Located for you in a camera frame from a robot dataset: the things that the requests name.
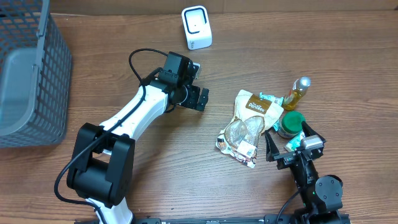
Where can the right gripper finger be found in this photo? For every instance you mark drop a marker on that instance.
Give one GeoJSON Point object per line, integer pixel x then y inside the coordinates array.
{"type": "Point", "coordinates": [309, 131]}
{"type": "Point", "coordinates": [271, 148]}

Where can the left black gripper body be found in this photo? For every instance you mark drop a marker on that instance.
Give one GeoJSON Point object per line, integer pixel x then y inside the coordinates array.
{"type": "Point", "coordinates": [192, 95]}

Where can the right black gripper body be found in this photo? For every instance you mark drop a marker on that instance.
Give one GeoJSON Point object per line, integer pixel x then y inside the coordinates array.
{"type": "Point", "coordinates": [286, 160]}

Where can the teal tissue pack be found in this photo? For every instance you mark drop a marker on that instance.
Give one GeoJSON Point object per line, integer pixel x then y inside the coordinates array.
{"type": "Point", "coordinates": [277, 100]}
{"type": "Point", "coordinates": [294, 142]}

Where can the green lid white jar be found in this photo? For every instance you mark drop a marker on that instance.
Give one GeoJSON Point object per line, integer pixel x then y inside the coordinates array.
{"type": "Point", "coordinates": [291, 124]}

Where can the snack packet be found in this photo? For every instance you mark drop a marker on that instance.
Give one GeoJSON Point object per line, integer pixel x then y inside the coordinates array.
{"type": "Point", "coordinates": [252, 116]}

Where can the yellow liquid bottle silver cap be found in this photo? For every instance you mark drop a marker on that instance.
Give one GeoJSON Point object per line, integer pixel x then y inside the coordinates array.
{"type": "Point", "coordinates": [296, 93]}

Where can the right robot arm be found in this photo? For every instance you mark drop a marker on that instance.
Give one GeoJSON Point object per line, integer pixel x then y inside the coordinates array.
{"type": "Point", "coordinates": [321, 196]}

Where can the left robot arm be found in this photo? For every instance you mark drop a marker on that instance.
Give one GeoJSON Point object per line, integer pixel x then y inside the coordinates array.
{"type": "Point", "coordinates": [100, 170]}

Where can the white barcode scanner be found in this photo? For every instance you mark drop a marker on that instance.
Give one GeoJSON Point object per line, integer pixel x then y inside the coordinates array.
{"type": "Point", "coordinates": [197, 27]}

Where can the grey plastic shopping basket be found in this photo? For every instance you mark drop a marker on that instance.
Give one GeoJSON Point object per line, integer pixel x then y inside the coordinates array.
{"type": "Point", "coordinates": [36, 71]}

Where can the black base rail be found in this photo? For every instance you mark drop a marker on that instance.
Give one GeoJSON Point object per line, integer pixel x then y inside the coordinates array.
{"type": "Point", "coordinates": [211, 221]}

